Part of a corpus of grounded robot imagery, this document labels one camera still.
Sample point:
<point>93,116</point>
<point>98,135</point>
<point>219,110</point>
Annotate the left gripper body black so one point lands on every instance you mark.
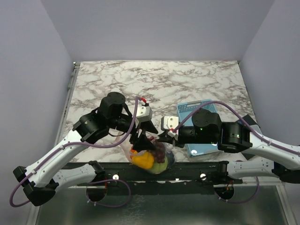
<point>123,123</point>

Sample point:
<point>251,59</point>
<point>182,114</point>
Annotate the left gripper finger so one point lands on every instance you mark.
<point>143,143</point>
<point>148,126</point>

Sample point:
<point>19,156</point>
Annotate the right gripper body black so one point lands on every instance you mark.
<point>187,135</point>

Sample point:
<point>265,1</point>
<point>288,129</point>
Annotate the yellow bell pepper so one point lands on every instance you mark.
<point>143,159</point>

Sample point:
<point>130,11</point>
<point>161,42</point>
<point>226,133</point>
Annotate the dark red grapes bunch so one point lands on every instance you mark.
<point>159,152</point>

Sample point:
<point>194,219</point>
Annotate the clear zip top bag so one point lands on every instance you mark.
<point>127,147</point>

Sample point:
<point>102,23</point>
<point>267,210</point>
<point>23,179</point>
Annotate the green cabbage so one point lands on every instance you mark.
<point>158,168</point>

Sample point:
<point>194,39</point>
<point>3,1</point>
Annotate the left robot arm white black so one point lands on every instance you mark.
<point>41,180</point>

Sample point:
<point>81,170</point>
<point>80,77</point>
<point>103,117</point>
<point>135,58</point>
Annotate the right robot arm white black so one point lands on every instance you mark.
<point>273,158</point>

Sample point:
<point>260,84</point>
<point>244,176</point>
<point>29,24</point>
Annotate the light blue plastic basket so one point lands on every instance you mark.
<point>195,150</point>

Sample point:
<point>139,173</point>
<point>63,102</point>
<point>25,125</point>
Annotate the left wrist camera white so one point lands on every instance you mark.
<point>144,111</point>

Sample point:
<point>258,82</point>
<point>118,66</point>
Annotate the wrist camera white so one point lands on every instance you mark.
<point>144,111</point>
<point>168,124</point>

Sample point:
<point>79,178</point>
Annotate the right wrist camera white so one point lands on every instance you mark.
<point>168,124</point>

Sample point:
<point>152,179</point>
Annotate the black mounting rail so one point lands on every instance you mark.
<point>179,179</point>

